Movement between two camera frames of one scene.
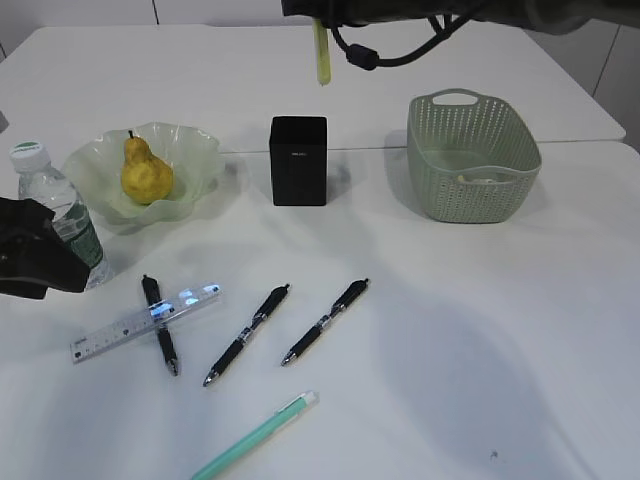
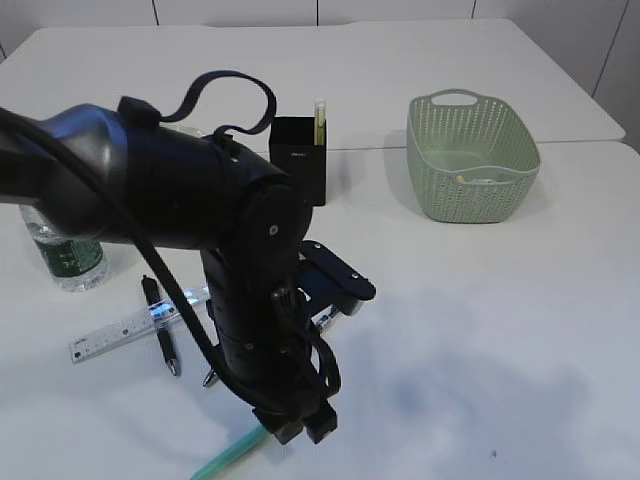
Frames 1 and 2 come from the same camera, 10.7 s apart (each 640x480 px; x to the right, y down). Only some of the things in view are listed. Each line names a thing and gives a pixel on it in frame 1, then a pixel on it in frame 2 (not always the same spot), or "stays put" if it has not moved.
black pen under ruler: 155,300 stays put
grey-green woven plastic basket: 472,158 stays put
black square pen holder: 299,155 stays put
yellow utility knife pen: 323,51 → 320,110
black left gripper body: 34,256 → 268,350
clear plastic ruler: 120,332 stays put
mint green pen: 283,417 stays put
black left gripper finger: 57,264 → 285,429
